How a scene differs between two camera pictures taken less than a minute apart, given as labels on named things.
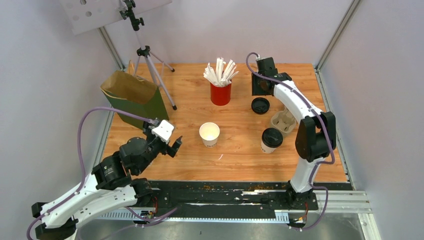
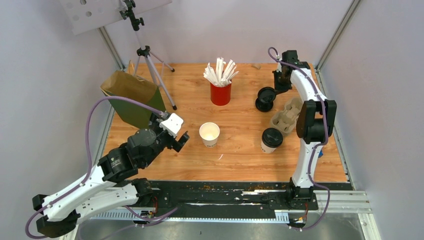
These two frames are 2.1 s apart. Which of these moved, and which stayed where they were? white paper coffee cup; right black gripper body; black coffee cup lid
Moved: right black gripper body
Stayed: black coffee cup lid; white paper coffee cup
